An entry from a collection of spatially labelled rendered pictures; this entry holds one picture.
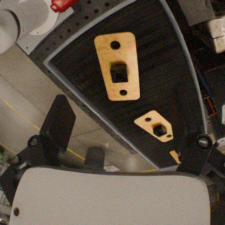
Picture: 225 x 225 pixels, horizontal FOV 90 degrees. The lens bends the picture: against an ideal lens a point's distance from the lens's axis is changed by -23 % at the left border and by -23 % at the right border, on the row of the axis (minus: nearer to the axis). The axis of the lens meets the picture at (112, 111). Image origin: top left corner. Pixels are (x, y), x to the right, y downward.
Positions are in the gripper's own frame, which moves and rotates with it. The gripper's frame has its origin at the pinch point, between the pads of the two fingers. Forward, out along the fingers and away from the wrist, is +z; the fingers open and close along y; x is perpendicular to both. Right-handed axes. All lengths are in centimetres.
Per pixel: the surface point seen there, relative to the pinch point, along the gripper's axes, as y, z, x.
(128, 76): 0.6, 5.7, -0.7
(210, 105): 33, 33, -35
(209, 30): 13.9, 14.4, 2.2
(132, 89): 0.9, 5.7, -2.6
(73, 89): -6.1, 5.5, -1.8
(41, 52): -44, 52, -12
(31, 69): -124, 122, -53
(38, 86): -127, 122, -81
